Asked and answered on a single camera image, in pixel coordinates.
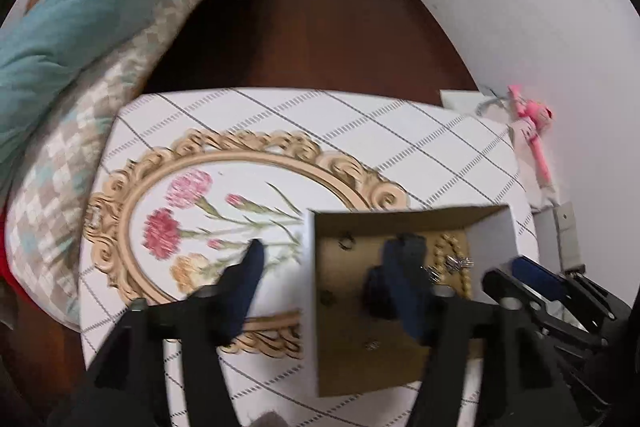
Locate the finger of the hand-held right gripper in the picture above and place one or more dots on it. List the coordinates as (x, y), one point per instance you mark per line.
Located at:
(510, 294)
(540, 279)

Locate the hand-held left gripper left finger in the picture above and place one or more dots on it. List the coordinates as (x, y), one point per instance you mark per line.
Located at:
(245, 289)

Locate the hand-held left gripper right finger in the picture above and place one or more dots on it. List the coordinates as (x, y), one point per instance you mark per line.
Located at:
(407, 292)

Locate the black smartwatch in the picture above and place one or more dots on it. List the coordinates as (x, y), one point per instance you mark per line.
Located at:
(375, 294)

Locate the pair of small earrings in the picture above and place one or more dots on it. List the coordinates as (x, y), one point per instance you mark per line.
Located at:
(371, 345)

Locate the cardboard box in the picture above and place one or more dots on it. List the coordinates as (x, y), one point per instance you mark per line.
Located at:
(350, 367)

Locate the grey power strip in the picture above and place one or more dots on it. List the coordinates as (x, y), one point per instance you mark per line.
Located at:
(565, 232)

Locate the floral diamond pattern tablecloth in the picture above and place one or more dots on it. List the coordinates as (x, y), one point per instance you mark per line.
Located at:
(400, 132)

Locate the pink plush toy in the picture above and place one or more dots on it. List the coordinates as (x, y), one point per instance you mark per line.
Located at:
(530, 117)

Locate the dark fleece clothing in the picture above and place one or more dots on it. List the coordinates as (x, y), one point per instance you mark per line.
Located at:
(65, 412)

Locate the checkered patterned mattress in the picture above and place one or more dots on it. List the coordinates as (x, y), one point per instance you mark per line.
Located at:
(65, 167)

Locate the red cloth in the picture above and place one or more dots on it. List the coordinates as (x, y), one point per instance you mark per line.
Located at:
(6, 257)

